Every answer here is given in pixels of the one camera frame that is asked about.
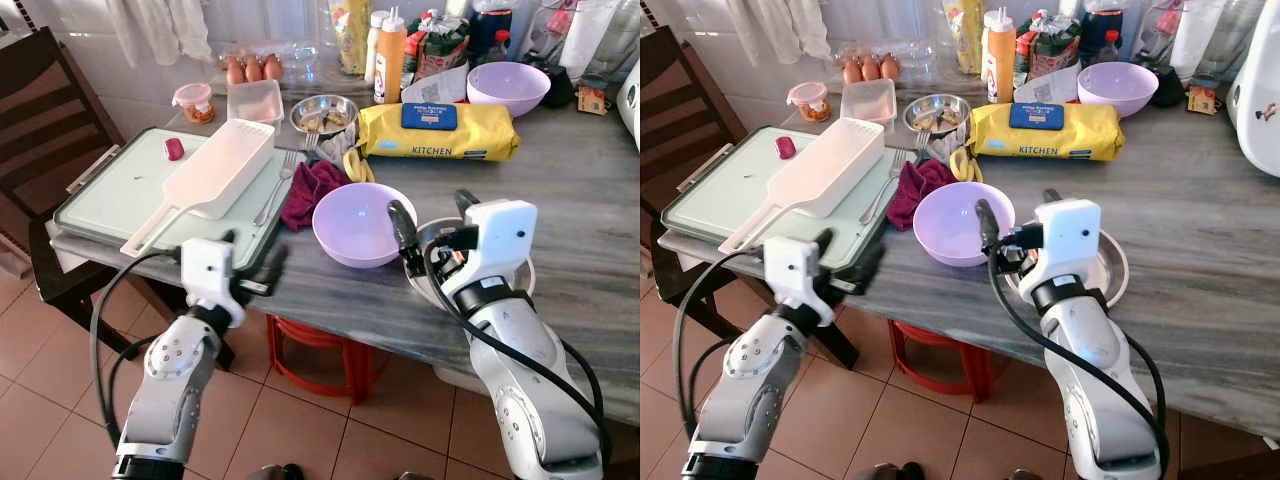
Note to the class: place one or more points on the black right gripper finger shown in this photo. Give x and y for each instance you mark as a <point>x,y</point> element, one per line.
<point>467,203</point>
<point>402,224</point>
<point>988,222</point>
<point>1051,196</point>

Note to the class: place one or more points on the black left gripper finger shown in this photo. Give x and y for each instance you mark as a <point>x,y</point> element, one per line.
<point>228,239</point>
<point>278,258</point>
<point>826,240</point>
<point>876,258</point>

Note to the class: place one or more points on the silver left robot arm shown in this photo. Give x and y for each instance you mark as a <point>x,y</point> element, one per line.
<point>750,385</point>
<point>170,385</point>

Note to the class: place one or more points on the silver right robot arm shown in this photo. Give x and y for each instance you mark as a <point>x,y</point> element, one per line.
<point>1095,380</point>
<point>530,390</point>

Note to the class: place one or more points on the purple plastic bowl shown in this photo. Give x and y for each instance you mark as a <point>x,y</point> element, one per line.
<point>355,230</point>
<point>950,228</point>
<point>508,85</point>
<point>1118,86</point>

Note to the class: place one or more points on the yellow kitchen wipes pack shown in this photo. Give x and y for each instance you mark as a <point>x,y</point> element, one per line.
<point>1060,140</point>
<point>450,140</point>

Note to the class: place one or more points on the yellow banana peel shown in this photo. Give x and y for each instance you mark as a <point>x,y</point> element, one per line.
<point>962,166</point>
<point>356,168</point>

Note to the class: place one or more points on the steel fork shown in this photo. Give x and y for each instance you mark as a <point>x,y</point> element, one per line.
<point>278,185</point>
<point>884,185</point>

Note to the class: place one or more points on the maroon cloth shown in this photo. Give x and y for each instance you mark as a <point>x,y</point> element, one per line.
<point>918,190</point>
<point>312,190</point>

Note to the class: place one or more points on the red plastic stool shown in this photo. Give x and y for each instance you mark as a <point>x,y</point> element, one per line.
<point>945,345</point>
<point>320,345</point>

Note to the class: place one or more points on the small red object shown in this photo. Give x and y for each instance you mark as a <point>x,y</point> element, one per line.
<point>785,148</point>
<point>174,150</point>

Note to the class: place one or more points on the white paper envelope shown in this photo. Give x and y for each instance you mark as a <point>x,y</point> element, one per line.
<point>438,85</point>
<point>1048,85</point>

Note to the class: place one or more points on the pale green tray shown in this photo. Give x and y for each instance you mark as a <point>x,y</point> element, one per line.
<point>120,195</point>
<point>725,190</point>

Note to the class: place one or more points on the steel bowl with food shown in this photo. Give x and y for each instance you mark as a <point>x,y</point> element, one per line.
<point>324,115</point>
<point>937,114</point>

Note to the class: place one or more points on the clear plastic food box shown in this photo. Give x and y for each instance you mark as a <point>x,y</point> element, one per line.
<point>255,102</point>
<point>868,100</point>

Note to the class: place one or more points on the small cup with pink lid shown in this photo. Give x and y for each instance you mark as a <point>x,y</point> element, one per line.
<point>194,102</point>
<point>808,101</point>

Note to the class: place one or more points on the black pouch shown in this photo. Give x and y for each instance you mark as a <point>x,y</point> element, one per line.
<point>555,88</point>
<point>1166,88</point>

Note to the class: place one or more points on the orange sauce bottle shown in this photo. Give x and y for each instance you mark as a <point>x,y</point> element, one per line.
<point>1000,60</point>
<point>390,60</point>

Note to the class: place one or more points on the green snack bag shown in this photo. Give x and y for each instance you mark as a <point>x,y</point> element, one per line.
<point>1050,45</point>
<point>440,45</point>

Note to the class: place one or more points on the small bottle with red cap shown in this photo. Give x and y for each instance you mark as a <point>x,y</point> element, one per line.
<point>1108,48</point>
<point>498,48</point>

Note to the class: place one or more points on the brown egg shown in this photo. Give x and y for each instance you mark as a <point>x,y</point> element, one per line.
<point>254,69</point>
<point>871,68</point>
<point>852,71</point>
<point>889,66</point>
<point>272,67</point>
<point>236,72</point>

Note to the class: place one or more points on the white squeeze bottle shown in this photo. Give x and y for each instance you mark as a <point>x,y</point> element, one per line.
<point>986,30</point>
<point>374,40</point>

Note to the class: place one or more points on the dark bottle with blue label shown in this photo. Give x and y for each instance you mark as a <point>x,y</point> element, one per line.
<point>490,22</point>
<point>1100,20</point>

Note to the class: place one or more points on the yellow food packet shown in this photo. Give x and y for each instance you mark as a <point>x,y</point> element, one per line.
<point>350,35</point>
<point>963,35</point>

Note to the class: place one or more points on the white kitchen appliance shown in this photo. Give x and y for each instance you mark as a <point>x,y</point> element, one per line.
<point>630,105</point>
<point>1258,100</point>

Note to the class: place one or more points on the black left robot foot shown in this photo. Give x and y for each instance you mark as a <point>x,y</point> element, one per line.
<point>897,472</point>
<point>275,472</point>

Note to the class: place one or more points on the black robot foot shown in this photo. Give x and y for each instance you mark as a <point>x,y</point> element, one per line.
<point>412,476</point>
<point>275,472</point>
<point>897,472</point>
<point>1025,475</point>

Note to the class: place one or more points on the clear plastic bag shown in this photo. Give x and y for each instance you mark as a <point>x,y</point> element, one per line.
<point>1210,35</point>
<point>600,35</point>

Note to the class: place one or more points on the white hanging cloth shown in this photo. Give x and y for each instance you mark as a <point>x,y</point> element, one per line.
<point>160,25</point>
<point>780,25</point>

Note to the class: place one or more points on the black right robot foot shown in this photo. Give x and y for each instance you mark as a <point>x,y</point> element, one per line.
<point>1025,475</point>
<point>412,476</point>

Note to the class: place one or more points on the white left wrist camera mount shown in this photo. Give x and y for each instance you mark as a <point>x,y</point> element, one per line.
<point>208,272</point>
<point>808,272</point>

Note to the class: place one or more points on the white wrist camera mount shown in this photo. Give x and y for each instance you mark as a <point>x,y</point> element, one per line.
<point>208,272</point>
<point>498,240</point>
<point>808,272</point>
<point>1068,235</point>

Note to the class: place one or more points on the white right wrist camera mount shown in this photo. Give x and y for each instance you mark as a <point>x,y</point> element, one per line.
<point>498,240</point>
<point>1068,235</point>

